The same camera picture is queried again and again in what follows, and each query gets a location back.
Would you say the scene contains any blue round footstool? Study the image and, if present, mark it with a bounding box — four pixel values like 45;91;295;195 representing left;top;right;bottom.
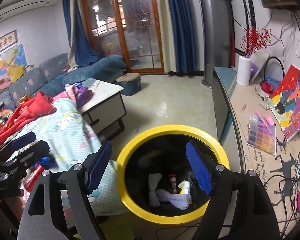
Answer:
116;73;141;96

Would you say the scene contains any colourful painting canvas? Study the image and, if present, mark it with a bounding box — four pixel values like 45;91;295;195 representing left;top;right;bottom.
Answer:
268;65;300;141

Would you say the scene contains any china map poster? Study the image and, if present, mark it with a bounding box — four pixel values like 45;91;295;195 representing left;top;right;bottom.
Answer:
0;44;29;82

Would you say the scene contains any colourful bead box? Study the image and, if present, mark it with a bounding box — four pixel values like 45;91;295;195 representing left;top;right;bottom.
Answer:
246;112;277;155

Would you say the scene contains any Hello Kitty light blue blanket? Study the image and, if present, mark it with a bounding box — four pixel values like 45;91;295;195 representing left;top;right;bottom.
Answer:
9;98;127;216

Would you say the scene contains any white paper towel roll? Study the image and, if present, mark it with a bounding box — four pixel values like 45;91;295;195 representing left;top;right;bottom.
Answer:
236;56;251;86

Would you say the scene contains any yellow rimmed black trash bin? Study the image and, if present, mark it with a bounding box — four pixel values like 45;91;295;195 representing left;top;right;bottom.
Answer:
116;125;230;225

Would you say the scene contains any blue curtain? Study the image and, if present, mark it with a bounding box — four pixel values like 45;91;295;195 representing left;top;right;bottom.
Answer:
168;0;197;74
62;0;100;69

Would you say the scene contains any blue curtain left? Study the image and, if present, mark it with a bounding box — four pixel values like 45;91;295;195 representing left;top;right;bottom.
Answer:
62;0;100;69

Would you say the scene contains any purple cloth on table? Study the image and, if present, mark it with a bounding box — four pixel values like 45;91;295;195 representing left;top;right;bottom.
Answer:
74;83;93;108

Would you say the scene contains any blue curtain right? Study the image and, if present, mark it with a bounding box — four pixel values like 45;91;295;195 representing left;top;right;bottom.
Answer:
168;0;197;74

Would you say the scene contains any red blanket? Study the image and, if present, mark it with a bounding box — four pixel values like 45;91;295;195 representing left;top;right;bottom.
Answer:
0;92;57;146

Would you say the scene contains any red snack wrapper bag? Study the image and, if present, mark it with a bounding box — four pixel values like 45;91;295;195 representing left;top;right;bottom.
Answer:
169;174;178;194

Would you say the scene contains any grey standing air conditioner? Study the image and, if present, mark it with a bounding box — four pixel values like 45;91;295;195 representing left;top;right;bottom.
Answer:
200;0;231;88

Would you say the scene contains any red berry decoration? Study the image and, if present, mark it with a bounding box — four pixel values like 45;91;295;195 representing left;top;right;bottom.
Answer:
240;28;272;57

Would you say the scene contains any wooden glass sliding door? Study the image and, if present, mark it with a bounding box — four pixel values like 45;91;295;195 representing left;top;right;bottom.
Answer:
82;0;164;75

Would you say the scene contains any blue grey sofa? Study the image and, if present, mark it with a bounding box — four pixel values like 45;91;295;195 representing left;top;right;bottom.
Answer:
0;53;127;110

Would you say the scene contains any white coffee table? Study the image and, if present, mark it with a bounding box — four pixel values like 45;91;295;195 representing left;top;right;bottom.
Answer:
78;79;127;141

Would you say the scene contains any tv cabinet with mat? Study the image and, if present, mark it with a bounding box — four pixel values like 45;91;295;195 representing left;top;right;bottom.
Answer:
212;67;300;239

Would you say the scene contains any blue plastic wrapper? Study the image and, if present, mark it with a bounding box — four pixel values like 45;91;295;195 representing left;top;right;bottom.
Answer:
32;156;54;168

